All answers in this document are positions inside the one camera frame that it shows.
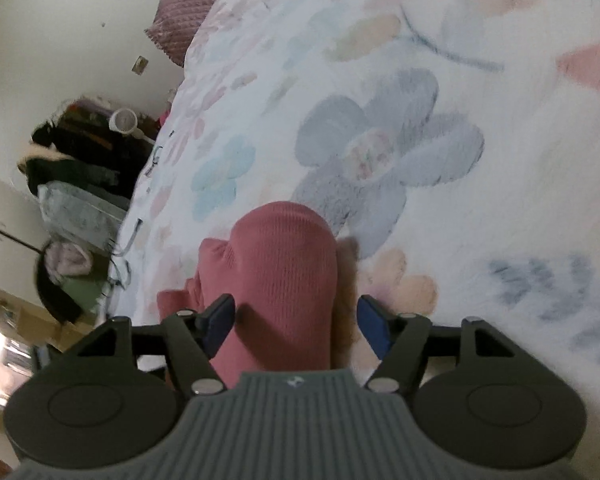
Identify pink quilted pillow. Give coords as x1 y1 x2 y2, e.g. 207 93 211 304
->
145 0 253 67

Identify pink fluffy cloth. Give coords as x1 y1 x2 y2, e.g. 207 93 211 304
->
46 241 94 279

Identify floral fleece blanket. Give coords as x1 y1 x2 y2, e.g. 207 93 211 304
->
97 0 600 377

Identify dark hanging clothes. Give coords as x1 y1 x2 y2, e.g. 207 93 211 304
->
19 97 148 201

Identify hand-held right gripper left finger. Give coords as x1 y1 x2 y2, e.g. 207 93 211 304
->
76 294 237 397

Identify small white fan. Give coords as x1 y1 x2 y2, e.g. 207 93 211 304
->
109 109 146 140

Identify pale green garment bag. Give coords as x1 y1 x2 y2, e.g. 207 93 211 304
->
36 180 131 248

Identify pink turtleneck shirt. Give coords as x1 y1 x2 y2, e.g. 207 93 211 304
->
156 201 340 392

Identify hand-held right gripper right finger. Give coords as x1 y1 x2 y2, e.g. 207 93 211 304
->
356 295 525 396

